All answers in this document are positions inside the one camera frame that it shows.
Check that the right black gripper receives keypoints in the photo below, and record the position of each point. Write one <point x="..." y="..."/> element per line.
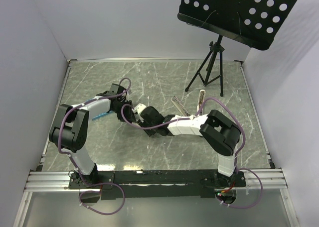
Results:
<point x="149" y="133"/>

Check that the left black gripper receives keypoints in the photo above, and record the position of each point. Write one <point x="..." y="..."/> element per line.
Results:
<point x="129" y="116"/>

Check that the long metal stapler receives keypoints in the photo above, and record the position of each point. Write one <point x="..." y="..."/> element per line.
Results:
<point x="180" y="107"/>

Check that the white stapler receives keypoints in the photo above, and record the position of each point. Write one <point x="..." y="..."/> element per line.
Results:
<point x="201" y="98"/>

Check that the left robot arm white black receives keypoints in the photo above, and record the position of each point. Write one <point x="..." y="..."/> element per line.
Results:
<point x="69" y="129"/>

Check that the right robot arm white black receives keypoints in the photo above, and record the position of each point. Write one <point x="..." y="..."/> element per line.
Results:
<point x="220" y="132"/>

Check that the black tripod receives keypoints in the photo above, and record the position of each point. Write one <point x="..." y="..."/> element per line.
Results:
<point x="215" y="48"/>

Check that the black perforated music stand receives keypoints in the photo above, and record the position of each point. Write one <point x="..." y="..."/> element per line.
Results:
<point x="254" y="23"/>

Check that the blue studded base plate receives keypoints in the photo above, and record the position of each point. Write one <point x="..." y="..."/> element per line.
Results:
<point x="102" y="116"/>

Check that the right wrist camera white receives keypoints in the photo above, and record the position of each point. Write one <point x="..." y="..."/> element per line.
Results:
<point x="137" y="110"/>

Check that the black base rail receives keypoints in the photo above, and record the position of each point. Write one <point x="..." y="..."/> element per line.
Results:
<point x="159" y="183"/>

